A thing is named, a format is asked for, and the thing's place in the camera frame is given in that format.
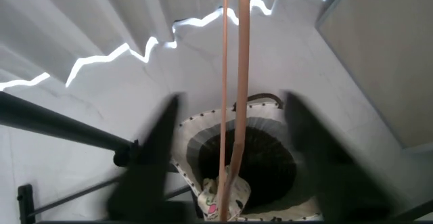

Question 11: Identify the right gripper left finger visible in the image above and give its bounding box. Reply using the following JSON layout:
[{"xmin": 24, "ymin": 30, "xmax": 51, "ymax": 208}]
[{"xmin": 107, "ymin": 93, "xmax": 185, "ymax": 222}]

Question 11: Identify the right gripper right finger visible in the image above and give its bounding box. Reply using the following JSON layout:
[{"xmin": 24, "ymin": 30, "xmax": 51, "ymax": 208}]
[{"xmin": 282, "ymin": 90, "xmax": 396, "ymax": 222}]

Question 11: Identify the pink clothes hanger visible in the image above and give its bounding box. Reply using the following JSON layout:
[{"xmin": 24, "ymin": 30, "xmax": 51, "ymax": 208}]
[{"xmin": 216, "ymin": 0, "xmax": 252, "ymax": 222}]

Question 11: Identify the white laundry basket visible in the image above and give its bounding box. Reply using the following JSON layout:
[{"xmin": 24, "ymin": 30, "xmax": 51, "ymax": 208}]
[{"xmin": 170, "ymin": 93, "xmax": 322, "ymax": 222}]

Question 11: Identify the black clothes rack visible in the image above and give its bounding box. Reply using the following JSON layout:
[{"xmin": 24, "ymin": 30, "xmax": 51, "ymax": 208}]
[{"xmin": 0, "ymin": 91, "xmax": 433, "ymax": 224}]

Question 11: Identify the cream printed garment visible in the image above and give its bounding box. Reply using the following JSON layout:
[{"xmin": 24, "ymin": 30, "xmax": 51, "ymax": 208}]
[{"xmin": 197, "ymin": 164, "xmax": 252, "ymax": 222}]

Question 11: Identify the white curtain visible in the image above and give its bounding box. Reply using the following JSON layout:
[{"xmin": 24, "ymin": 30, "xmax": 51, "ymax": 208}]
[{"xmin": 0, "ymin": 0, "xmax": 339, "ymax": 91}]

